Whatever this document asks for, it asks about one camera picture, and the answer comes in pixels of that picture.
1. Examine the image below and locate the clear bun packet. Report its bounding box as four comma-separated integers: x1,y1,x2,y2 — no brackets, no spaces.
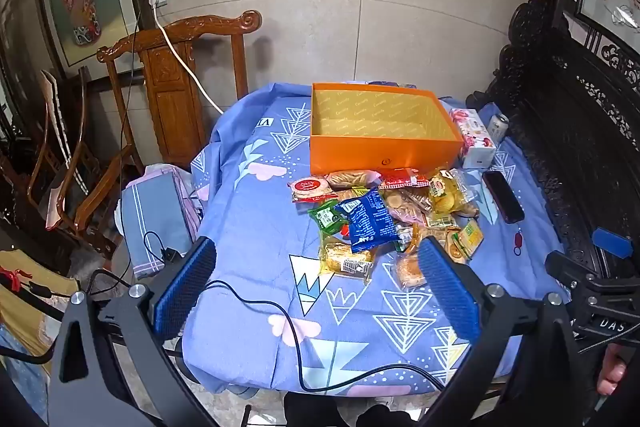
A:
392,252,431,292

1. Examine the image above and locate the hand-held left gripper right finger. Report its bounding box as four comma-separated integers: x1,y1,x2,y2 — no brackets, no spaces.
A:
417,236,591,427

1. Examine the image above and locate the blue patterned tablecloth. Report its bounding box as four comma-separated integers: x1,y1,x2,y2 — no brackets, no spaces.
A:
182,81,571,395

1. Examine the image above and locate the carved wooden chair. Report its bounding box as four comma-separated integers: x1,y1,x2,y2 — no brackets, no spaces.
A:
96,10,262,172

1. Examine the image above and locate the round red label cracker packet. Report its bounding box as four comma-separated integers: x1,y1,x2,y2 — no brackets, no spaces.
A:
287,176,341,204

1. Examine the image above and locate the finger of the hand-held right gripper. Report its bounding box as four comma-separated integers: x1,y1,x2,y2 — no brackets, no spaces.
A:
544,251,603,295
591,227,637,259

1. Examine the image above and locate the bright green snack packet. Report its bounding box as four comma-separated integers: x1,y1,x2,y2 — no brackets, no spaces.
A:
307,199,348,235

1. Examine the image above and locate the folded blue striped cloth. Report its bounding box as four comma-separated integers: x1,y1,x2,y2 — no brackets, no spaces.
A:
120,164,201,279

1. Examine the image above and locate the white drink can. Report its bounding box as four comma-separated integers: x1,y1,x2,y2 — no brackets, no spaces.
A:
486,113,510,142

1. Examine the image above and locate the orange cardboard box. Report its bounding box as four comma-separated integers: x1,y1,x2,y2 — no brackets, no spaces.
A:
310,82,464,175

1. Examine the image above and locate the yellow green snack packet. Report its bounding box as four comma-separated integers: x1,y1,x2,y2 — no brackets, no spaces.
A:
445,219,485,263

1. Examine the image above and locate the blue snack packet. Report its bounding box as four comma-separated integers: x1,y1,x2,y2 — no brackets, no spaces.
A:
334,189,398,254

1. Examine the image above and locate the yellow cloth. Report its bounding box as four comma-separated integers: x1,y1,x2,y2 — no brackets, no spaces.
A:
0,252,76,358

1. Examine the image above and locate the orange snack packet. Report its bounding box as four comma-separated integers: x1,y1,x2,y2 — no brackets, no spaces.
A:
395,222,451,253

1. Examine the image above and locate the yellow cake packet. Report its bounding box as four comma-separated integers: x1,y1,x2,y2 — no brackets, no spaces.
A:
319,234,375,280

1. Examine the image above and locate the black smartphone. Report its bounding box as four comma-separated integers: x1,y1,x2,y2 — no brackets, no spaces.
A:
481,170,526,224

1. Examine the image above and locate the dark carved wooden bench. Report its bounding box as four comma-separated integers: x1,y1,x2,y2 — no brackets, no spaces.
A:
465,0,640,268

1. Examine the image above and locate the yellow chips packet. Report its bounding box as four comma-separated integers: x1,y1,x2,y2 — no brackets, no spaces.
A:
429,169,479,218

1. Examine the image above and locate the clear round biscuit packet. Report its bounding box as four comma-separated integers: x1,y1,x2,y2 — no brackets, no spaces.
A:
325,169,382,190

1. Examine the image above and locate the floral tissue pack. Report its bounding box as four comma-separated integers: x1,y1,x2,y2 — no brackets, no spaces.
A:
449,108,497,169

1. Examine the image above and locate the plain wooden armchair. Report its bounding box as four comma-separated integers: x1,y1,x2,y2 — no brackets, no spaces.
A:
25,67,133,258

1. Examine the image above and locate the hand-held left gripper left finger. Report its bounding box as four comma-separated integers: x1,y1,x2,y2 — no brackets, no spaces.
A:
47,236,218,427

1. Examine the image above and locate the white power cable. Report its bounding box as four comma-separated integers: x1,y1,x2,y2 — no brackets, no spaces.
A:
150,0,224,115

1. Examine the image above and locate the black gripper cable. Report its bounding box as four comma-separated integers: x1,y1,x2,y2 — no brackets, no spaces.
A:
87,232,446,395

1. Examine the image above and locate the person's right hand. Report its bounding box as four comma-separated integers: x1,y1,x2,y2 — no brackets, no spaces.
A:
596,346,630,396

